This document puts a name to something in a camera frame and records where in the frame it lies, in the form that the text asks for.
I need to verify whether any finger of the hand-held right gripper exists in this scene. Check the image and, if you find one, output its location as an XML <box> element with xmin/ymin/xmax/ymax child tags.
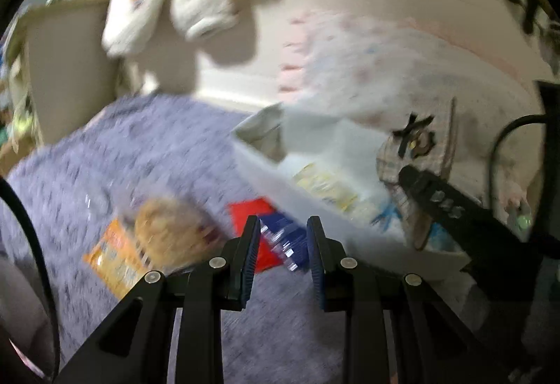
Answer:
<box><xmin>399</xmin><ymin>165</ymin><xmax>526</xmax><ymax>262</ymax></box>

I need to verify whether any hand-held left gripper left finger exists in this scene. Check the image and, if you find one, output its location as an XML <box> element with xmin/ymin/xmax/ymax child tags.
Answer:
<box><xmin>57</xmin><ymin>215</ymin><xmax>262</xmax><ymax>384</ymax></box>

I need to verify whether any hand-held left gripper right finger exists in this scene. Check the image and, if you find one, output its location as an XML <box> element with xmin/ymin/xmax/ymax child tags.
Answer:
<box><xmin>306</xmin><ymin>215</ymin><xmax>510</xmax><ymax>384</ymax></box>

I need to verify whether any blue packet with clear window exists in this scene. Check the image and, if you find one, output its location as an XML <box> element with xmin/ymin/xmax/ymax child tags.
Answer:
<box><xmin>258</xmin><ymin>213</ymin><xmax>311</xmax><ymax>273</ymax></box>

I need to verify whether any red snack packet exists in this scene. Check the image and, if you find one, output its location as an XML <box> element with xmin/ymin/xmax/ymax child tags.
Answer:
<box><xmin>227</xmin><ymin>198</ymin><xmax>285</xmax><ymax>273</ymax></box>

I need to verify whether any plaid packet with black bow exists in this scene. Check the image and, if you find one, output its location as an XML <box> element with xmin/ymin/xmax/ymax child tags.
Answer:
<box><xmin>376</xmin><ymin>97</ymin><xmax>460</xmax><ymax>251</ymax></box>

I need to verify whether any white storage box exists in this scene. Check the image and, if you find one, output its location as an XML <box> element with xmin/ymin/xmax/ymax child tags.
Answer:
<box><xmin>232</xmin><ymin>102</ymin><xmax>477</xmax><ymax>284</ymax></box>

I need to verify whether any clear cookie packet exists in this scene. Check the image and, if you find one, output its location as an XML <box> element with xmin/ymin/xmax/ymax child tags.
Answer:
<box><xmin>116</xmin><ymin>191</ymin><xmax>228</xmax><ymax>271</ymax></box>

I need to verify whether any white and blue packet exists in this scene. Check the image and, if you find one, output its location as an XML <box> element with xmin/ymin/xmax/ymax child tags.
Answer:
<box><xmin>367</xmin><ymin>196</ymin><xmax>464</xmax><ymax>253</ymax></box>

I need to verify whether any yellow packet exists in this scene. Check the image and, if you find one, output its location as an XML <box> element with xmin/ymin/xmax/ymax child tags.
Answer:
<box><xmin>291</xmin><ymin>163</ymin><xmax>359</xmax><ymax>214</ymax></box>

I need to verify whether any grey plastic bag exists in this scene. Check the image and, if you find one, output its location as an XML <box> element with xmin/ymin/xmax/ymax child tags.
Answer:
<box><xmin>234</xmin><ymin>104</ymin><xmax>285</xmax><ymax>161</ymax></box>

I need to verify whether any purple fluffy blanket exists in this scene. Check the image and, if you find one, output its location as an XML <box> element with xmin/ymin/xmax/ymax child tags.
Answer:
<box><xmin>0</xmin><ymin>93</ymin><xmax>438</xmax><ymax>384</ymax></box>

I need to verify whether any pink ruffled printed bedding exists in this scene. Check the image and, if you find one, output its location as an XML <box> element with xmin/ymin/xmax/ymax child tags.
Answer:
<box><xmin>275</xmin><ymin>10</ymin><xmax>543</xmax><ymax>135</ymax></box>

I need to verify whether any beige cabinet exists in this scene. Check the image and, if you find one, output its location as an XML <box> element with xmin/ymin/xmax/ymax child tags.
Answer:
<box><xmin>22</xmin><ymin>0</ymin><xmax>132</xmax><ymax>144</ymax></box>

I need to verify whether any black cable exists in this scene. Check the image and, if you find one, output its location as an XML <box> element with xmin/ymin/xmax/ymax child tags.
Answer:
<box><xmin>0</xmin><ymin>176</ymin><xmax>62</xmax><ymax>382</ymax></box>
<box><xmin>488</xmin><ymin>115</ymin><xmax>547</xmax><ymax>210</ymax></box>

